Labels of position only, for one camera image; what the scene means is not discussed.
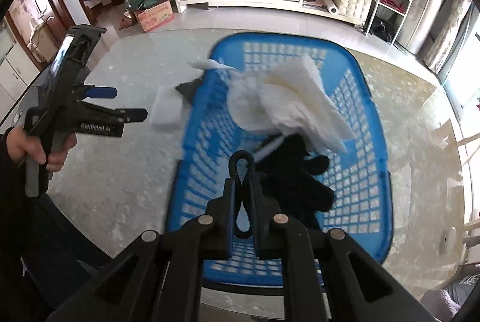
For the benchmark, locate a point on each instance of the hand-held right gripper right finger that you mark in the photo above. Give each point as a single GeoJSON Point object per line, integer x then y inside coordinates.
{"type": "Point", "coordinates": [258, 217]}

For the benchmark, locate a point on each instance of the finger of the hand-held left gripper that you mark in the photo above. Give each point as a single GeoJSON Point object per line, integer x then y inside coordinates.
{"type": "Point", "coordinates": [101, 92]}
{"type": "Point", "coordinates": [131, 114]}

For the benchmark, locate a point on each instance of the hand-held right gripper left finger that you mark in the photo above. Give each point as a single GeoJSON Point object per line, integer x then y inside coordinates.
{"type": "Point", "coordinates": [229, 217]}

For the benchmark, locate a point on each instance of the black plush toy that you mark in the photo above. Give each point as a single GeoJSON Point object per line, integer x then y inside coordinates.
{"type": "Point", "coordinates": [300, 187]}

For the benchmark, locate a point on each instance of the blue plastic basket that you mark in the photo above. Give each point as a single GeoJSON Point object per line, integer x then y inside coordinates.
{"type": "Point", "coordinates": [348, 179]}

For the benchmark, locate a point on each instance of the white quilted cloth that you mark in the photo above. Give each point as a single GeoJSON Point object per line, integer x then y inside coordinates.
{"type": "Point", "coordinates": [285, 100]}

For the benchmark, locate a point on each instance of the person's left forearm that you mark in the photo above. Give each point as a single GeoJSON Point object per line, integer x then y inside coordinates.
{"type": "Point", "coordinates": [30, 232]}

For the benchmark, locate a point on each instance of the person's left hand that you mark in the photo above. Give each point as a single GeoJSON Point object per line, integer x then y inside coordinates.
{"type": "Point", "coordinates": [22, 149]}

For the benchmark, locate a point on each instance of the white folded towel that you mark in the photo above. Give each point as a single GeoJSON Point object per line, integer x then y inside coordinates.
{"type": "Point", "coordinates": [167, 108]}

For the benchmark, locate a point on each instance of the dark green cloth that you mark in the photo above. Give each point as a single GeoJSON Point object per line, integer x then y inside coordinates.
{"type": "Point", "coordinates": [187, 89]}

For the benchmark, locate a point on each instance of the printed cardboard box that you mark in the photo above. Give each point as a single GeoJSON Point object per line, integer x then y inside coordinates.
{"type": "Point", "coordinates": [155, 18]}

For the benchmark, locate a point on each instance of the white paper roll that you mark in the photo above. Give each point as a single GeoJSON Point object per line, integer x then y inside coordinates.
{"type": "Point", "coordinates": [330, 6]}

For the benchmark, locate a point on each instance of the black plastic bag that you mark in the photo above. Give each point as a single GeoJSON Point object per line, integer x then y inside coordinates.
{"type": "Point", "coordinates": [380, 30]}

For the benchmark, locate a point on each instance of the patterned beige curtain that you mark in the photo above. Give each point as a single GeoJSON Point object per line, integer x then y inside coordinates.
{"type": "Point", "coordinates": [448, 36]}

